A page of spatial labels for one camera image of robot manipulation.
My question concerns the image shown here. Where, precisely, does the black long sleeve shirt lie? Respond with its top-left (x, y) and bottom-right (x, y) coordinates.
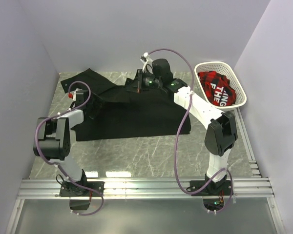
top-left (61, 69), bottom-right (186, 141)

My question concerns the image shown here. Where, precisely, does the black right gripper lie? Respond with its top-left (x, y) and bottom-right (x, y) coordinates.
top-left (126, 69), bottom-right (163, 94)

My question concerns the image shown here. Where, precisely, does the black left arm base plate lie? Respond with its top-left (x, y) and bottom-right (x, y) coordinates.
top-left (59, 181), bottom-right (99, 211)

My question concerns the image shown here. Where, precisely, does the aluminium rail frame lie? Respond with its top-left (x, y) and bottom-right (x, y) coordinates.
top-left (6, 109), bottom-right (286, 234)

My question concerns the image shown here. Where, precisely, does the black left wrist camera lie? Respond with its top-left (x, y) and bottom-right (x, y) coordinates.
top-left (68, 90), bottom-right (89, 106)

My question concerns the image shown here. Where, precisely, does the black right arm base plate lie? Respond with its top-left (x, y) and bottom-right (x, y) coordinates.
top-left (189, 179), bottom-right (235, 212)

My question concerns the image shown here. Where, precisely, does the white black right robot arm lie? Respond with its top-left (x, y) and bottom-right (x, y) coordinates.
top-left (134, 69), bottom-right (237, 195)

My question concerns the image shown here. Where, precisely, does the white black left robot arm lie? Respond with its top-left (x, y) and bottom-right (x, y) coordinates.
top-left (33, 90), bottom-right (104, 196)

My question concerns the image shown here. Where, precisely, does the white plastic laundry basket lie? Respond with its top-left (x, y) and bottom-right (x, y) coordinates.
top-left (194, 61), bottom-right (247, 111)

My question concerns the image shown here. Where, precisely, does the red black plaid shirt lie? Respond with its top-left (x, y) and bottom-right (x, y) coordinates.
top-left (198, 71), bottom-right (237, 107)

